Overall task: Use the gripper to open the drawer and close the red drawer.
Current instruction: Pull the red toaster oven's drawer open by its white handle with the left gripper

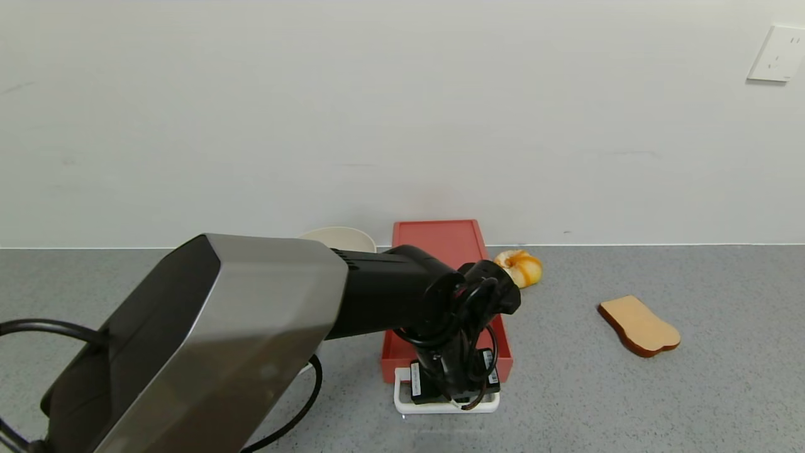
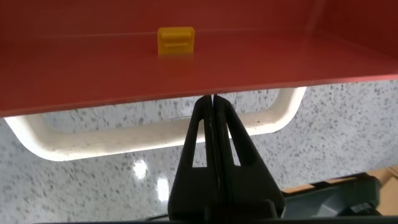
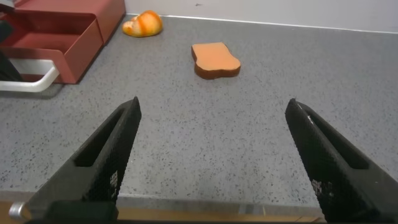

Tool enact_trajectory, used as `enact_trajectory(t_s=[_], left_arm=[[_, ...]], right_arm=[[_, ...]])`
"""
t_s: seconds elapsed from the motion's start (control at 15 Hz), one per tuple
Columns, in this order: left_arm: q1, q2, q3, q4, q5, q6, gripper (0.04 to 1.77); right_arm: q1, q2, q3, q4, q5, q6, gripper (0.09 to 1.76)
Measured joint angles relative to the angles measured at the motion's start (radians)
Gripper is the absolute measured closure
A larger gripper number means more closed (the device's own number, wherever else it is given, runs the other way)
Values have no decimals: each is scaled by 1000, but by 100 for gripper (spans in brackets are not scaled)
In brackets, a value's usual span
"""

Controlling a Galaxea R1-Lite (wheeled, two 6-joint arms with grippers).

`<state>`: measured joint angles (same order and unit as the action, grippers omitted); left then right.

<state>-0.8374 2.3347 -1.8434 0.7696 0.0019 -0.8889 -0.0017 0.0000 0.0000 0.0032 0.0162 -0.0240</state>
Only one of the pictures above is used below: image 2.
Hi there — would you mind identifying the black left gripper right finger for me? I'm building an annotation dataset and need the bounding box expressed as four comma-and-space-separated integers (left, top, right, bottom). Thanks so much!
213, 95, 285, 219

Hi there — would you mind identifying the red drawer with white handle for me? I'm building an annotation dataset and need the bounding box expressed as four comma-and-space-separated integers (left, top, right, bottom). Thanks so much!
0, 0, 398, 162

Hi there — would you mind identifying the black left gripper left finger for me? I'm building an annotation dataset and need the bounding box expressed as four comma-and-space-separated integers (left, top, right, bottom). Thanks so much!
167, 95, 219, 219

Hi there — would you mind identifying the small yellow plastic clip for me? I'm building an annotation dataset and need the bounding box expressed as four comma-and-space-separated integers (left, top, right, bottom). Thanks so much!
157, 26, 196, 57

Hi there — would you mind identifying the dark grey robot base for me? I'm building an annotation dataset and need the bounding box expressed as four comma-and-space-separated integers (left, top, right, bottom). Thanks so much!
281, 173, 384, 219

